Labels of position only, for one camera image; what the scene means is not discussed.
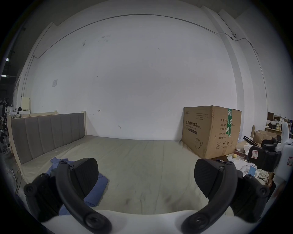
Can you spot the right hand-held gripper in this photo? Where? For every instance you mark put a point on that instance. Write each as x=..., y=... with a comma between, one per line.
x=285, y=157

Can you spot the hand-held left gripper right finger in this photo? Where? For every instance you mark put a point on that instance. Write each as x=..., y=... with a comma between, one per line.
x=219, y=182

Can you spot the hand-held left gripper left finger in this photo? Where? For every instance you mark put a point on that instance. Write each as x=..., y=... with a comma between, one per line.
x=68, y=187

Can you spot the cluttered table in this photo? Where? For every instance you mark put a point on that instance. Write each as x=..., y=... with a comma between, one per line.
x=240, y=163

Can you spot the bed with beige sheet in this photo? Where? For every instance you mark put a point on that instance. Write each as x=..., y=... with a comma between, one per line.
x=148, y=171

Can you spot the grey padded headboard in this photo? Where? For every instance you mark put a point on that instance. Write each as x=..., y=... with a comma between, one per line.
x=45, y=137

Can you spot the large cardboard carton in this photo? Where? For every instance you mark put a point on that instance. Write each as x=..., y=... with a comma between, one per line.
x=210, y=132

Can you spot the blue shirt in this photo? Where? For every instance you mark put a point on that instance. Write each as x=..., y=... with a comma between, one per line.
x=97, y=189

